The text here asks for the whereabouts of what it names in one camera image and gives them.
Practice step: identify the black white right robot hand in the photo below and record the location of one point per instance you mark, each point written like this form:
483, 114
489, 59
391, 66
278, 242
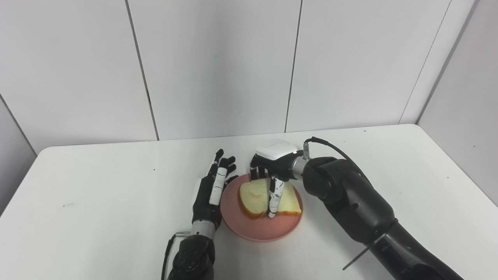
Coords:
278, 163

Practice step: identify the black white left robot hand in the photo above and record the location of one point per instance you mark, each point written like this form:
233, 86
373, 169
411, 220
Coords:
202, 206

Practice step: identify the slice of white bread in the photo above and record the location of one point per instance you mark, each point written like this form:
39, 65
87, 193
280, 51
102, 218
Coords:
253, 196

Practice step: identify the pink round plate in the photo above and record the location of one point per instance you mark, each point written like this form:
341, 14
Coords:
264, 229

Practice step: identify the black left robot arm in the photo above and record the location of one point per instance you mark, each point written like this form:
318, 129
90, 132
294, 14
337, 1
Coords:
192, 256

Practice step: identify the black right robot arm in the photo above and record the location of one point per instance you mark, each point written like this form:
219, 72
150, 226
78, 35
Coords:
358, 206

